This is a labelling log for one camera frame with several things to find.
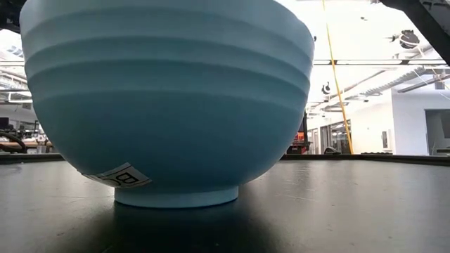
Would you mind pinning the light blue bowl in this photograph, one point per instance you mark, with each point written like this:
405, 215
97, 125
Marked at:
168, 105

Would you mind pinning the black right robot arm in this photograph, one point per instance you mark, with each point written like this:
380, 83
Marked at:
429, 21

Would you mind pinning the red and black cart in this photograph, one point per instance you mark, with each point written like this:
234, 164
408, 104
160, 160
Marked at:
300, 138

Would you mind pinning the black ceiling-hung device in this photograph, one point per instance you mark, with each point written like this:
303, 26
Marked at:
408, 39
326, 89

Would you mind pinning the cluttered background workbench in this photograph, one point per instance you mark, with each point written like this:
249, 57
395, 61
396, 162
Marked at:
38, 144

